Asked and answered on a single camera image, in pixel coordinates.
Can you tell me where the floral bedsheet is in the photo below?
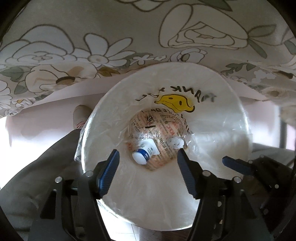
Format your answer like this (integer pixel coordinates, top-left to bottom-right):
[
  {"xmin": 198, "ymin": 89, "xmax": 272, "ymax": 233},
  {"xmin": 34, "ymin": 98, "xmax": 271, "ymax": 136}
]
[{"xmin": 0, "ymin": 0, "xmax": 296, "ymax": 118}]

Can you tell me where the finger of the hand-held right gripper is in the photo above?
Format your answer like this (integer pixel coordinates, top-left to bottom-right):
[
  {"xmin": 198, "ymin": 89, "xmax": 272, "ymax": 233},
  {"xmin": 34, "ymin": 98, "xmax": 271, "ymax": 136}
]
[{"xmin": 222, "ymin": 155, "xmax": 292, "ymax": 189}]

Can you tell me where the crumpled white tissue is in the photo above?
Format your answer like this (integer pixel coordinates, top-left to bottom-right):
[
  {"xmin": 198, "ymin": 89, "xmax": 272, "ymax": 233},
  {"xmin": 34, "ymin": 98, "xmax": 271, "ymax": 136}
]
[{"xmin": 168, "ymin": 137, "xmax": 185, "ymax": 149}]

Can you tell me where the red printed paper wrapper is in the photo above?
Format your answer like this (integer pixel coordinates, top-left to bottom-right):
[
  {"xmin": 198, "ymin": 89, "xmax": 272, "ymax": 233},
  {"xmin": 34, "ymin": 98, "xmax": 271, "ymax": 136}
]
[{"xmin": 126, "ymin": 109, "xmax": 192, "ymax": 172}]

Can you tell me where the dark furniture leg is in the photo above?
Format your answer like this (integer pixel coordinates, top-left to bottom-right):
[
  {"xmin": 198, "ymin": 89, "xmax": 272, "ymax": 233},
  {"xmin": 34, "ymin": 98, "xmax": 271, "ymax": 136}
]
[{"xmin": 280, "ymin": 112, "xmax": 289, "ymax": 159}]

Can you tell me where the person's beige shoe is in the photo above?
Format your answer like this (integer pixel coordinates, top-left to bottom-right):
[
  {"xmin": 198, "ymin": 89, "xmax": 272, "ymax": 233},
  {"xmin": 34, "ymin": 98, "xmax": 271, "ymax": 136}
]
[{"xmin": 73, "ymin": 105, "xmax": 93, "ymax": 130}]

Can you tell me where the white bottle with blue cap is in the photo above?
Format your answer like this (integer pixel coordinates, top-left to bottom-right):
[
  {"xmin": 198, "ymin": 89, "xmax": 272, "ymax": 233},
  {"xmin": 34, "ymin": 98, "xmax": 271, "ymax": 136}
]
[{"xmin": 132, "ymin": 139, "xmax": 161, "ymax": 165}]

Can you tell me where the person's grey trouser leg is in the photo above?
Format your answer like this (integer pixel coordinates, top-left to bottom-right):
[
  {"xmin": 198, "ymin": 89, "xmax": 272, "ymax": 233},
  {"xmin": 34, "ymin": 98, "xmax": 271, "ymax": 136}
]
[{"xmin": 0, "ymin": 128, "xmax": 97, "ymax": 232}]

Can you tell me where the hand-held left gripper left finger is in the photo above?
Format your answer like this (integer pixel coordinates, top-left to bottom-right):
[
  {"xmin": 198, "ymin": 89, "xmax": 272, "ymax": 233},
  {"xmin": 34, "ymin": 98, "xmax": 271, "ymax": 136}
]
[{"xmin": 29, "ymin": 149, "xmax": 121, "ymax": 241}]

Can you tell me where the pale bed side panel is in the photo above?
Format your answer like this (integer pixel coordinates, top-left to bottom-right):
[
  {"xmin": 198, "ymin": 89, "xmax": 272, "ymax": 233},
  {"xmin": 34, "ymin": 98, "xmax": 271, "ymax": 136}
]
[{"xmin": 5, "ymin": 77, "xmax": 121, "ymax": 145}]

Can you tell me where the smiley print plastic bag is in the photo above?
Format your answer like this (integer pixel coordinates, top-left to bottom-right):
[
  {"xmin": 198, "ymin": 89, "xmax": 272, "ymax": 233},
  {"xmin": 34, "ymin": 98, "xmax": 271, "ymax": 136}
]
[{"xmin": 74, "ymin": 61, "xmax": 253, "ymax": 232}]

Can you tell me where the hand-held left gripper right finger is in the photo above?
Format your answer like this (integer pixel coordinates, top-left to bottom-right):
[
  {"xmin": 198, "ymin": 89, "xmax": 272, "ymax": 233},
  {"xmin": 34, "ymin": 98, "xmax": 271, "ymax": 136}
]
[{"xmin": 177, "ymin": 148, "xmax": 272, "ymax": 241}]

